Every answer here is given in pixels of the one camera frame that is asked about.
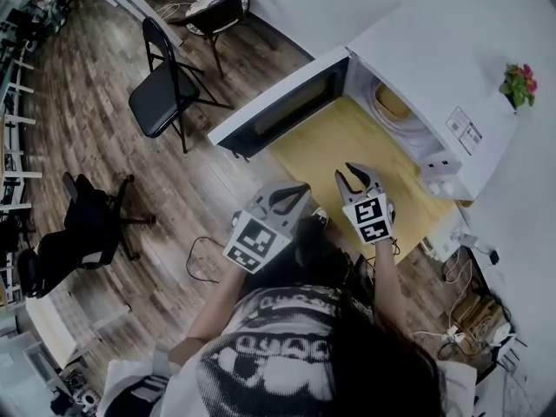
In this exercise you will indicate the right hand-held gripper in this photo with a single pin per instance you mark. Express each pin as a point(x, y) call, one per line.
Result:
point(370, 220)

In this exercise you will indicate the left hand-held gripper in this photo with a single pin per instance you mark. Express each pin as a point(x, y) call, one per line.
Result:
point(256, 237)

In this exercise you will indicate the white microwave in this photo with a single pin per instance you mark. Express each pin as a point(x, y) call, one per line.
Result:
point(412, 59)

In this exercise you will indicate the person's right forearm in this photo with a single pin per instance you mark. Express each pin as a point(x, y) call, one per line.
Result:
point(388, 285)

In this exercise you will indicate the person's left forearm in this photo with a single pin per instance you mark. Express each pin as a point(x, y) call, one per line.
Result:
point(217, 306)

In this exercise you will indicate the white charger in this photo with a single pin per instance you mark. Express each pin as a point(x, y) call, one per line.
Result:
point(465, 237)

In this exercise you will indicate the black power adapter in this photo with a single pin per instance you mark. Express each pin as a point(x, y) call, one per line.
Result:
point(493, 257)

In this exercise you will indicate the black folding chair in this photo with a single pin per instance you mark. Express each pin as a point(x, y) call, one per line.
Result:
point(160, 98)

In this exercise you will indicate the white black printed t-shirt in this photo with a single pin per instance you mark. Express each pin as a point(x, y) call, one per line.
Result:
point(269, 363)

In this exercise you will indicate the white power strip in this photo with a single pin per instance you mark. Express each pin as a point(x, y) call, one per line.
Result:
point(453, 333)

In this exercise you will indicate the potted plant with pink flowers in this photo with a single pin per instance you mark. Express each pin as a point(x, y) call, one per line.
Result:
point(519, 85)

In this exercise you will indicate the dark chair with patterned cushion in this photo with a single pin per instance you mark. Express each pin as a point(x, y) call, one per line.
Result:
point(217, 15)

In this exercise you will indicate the black office chair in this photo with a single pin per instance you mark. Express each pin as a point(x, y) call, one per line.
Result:
point(87, 228)

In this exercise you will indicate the white router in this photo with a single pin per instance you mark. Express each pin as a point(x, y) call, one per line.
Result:
point(504, 339)

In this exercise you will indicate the low white cabinet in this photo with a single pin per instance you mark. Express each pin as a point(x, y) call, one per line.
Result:
point(48, 328)

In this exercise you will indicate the white shelf rack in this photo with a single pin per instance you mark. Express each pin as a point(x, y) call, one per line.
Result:
point(13, 124)

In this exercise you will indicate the pile of dark equipment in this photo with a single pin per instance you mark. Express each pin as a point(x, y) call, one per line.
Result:
point(39, 7)

